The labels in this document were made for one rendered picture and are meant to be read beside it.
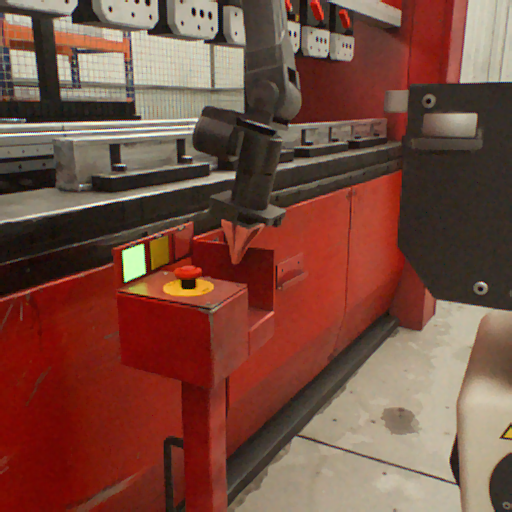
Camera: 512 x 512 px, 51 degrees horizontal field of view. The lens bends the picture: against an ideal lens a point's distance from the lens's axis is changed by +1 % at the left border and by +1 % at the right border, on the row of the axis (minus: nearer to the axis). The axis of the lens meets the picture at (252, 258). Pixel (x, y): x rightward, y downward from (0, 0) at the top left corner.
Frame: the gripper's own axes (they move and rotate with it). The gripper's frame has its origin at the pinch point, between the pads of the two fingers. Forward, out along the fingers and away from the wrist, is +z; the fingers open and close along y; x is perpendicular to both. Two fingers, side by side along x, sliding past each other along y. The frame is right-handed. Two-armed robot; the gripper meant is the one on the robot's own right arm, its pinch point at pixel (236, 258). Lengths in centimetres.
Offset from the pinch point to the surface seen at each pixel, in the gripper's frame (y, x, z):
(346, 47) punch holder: 30, -120, -34
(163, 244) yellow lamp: 10.8, 4.4, 0.6
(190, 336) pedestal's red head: -2.7, 15.4, 6.1
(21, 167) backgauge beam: 61, -13, 5
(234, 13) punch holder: 38, -52, -35
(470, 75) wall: 48, -726, -41
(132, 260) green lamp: 10.7, 11.9, 1.1
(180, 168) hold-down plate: 28.4, -25.1, -2.9
